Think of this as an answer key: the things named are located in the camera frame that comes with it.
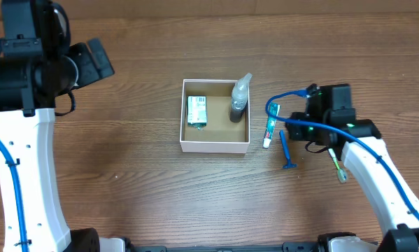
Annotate clear pump bottle dark liquid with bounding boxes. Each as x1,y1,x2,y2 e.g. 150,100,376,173
229,73,253,123

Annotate blue disposable razor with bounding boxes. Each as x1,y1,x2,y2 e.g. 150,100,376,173
279,129,297,169

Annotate teal toothpaste tube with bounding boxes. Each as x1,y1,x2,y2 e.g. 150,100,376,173
263,102,280,148

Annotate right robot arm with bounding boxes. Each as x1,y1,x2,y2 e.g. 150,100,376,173
285,84,419,251

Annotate white cardboard box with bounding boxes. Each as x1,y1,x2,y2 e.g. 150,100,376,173
180,79,250,154

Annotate green white soap packet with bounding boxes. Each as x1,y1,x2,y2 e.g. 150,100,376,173
187,96,208,130

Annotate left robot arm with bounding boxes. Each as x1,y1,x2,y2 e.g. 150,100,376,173
0,0,127,251

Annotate green toothbrush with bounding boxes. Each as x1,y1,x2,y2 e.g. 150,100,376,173
328,148,348,183

